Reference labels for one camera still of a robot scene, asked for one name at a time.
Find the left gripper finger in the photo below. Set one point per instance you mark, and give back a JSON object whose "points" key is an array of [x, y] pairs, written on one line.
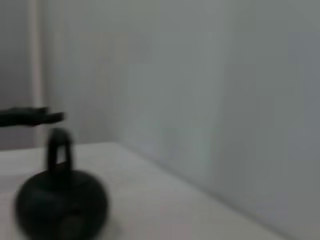
{"points": [[30, 120], [22, 111]]}

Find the black round teapot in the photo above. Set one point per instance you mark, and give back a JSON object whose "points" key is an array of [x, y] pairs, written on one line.
{"points": [[60, 205]]}

